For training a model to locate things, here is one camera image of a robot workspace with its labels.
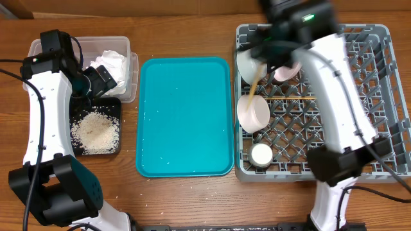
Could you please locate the large white pink plate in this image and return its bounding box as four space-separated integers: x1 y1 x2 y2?
274 62 301 82

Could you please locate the white napkin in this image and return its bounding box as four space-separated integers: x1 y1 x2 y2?
90 50 128 96

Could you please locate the grey bowl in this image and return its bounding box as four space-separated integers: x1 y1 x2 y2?
236 50 267 85

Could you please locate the wooden chopstick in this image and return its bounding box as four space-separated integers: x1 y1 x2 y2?
265 96 316 100
246 64 265 110

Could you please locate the pile of rice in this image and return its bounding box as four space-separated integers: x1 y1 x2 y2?
71 112 120 155

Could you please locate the small white pink plate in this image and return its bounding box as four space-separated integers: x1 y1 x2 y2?
236 95 270 133

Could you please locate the white paper cup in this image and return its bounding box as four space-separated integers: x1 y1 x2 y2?
248 143 273 167

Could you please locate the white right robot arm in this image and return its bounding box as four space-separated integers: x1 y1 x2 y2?
250 1 408 230

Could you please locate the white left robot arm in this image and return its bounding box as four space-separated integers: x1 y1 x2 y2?
8 30 139 230

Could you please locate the clear plastic waste bin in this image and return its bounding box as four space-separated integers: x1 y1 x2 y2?
21 30 138 103

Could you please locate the black food waste tray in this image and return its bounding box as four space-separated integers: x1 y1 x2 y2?
70 98 121 156

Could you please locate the grey dishwasher rack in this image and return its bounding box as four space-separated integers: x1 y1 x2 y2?
235 24 410 183

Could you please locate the teal plastic tray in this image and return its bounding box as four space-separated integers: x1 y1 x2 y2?
136 57 234 178

